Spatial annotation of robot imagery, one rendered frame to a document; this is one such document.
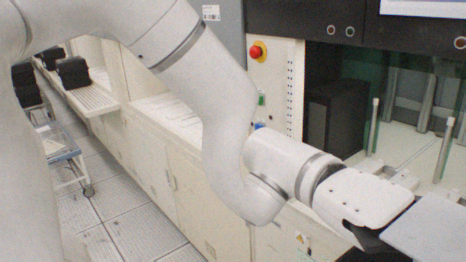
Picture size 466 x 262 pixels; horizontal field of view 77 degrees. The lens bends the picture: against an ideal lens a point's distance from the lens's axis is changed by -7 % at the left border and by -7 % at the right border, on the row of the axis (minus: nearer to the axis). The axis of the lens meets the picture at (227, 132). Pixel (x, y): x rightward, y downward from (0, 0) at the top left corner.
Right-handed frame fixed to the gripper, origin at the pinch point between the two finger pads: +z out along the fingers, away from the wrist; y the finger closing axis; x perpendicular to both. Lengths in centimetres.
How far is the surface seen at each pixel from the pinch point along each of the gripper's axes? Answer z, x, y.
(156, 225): -171, -126, -19
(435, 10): -17.3, 22.3, -29.5
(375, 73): -55, -5, -79
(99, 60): -354, -33, -45
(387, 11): -26.1, 21.8, -29.3
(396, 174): -35, -35, -67
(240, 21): -71, 18, -27
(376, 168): -41, -35, -65
